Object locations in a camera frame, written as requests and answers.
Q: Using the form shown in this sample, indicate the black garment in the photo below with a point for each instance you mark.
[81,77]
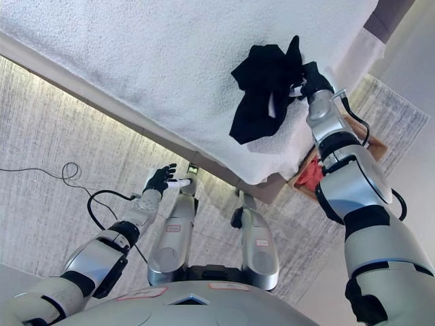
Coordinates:
[265,91]

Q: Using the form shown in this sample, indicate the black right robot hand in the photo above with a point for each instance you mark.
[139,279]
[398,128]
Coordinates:
[316,79]

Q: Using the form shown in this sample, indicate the brown wicker basket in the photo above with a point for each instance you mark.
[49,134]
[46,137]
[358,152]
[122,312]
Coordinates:
[375,146]

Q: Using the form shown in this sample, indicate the silver left robot leg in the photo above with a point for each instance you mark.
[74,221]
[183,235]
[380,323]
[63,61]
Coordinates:
[176,231]

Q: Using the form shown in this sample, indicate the grey striped rug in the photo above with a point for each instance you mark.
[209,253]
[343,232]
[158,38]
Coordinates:
[51,153]

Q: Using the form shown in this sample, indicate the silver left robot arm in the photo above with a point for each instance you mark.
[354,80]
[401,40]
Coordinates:
[102,251]

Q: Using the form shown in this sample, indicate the orange garment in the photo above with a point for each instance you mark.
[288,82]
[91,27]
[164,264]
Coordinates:
[310,175]

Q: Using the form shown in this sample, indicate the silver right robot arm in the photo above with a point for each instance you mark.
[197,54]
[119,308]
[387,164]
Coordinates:
[360,190]

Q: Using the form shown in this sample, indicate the silver robot torso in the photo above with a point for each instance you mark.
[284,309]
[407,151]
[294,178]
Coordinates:
[190,305]

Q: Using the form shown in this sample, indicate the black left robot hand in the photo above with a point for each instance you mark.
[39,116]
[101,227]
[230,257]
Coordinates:
[159,181]

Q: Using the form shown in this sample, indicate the silver robot leg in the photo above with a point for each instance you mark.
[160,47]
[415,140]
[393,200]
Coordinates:
[176,231]
[258,244]

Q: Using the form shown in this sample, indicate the silver right robot leg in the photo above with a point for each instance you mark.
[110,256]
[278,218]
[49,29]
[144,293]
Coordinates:
[258,244]

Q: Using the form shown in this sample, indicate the white bed sheet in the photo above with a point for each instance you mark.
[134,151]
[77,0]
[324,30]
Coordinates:
[368,47]

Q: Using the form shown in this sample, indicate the white fluffy blanket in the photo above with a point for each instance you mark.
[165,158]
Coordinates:
[153,61]

